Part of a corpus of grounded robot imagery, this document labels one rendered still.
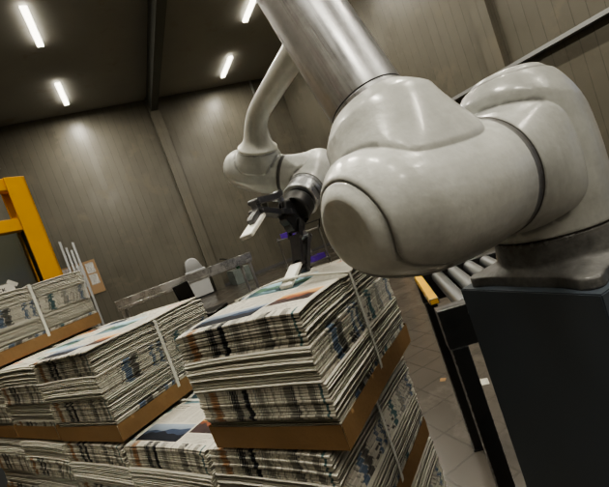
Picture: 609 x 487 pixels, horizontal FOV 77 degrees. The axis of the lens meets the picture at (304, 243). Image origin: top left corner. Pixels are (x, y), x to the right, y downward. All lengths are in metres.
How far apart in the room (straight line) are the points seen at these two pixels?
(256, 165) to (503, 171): 0.66
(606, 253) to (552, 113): 0.18
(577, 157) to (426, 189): 0.23
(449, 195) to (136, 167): 12.65
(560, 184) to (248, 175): 0.70
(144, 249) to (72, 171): 2.94
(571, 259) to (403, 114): 0.28
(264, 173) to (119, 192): 11.84
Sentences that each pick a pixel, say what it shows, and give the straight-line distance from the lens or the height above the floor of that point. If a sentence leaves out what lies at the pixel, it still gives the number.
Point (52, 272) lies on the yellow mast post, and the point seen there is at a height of 1.35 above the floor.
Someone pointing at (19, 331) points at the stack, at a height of 1.15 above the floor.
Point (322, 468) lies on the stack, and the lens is 0.70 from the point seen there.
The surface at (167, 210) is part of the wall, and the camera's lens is 12.68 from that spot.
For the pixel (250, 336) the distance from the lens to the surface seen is 0.64.
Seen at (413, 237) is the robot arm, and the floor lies 1.13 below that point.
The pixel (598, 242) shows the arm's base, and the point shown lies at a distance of 0.58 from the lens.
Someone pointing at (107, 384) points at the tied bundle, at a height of 0.97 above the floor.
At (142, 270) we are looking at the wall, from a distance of 12.50.
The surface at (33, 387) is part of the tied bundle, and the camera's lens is 1.36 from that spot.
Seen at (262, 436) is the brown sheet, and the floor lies 0.86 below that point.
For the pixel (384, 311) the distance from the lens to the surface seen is 0.83.
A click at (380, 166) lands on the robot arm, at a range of 0.38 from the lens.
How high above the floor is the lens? 1.18
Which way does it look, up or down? 3 degrees down
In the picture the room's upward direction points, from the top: 20 degrees counter-clockwise
